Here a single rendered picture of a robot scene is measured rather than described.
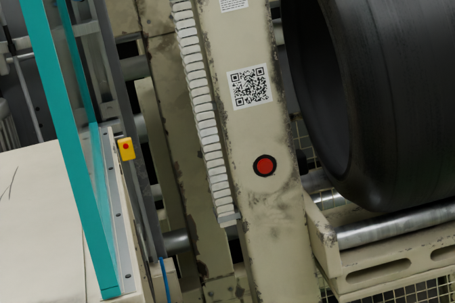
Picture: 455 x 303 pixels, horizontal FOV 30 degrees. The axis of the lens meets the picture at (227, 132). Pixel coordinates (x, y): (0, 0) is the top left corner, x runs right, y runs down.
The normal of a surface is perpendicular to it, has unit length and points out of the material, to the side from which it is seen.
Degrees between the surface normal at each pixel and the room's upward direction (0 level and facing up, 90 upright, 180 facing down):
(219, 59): 90
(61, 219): 0
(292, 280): 90
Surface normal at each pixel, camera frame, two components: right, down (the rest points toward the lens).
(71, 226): -0.19, -0.92
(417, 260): 0.18, 0.31
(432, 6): 0.07, -0.17
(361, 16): -0.61, -0.01
